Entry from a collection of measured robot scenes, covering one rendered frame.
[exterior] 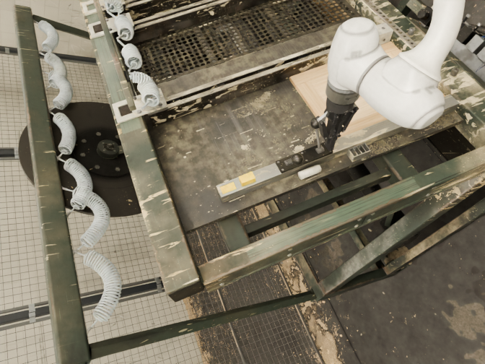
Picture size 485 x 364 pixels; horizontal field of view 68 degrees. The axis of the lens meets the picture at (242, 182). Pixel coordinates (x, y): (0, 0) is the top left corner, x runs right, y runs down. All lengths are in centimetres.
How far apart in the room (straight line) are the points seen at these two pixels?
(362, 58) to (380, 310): 242
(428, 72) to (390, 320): 241
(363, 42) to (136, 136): 82
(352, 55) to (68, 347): 125
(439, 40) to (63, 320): 138
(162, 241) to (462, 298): 204
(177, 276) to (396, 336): 224
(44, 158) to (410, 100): 154
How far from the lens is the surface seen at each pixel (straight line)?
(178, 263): 106
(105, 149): 197
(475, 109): 156
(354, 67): 87
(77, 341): 145
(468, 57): 177
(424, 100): 81
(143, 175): 122
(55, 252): 158
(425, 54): 84
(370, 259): 197
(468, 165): 139
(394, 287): 292
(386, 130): 139
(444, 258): 267
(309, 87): 152
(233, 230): 121
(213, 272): 108
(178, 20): 185
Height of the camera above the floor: 232
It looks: 34 degrees down
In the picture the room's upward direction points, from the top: 94 degrees counter-clockwise
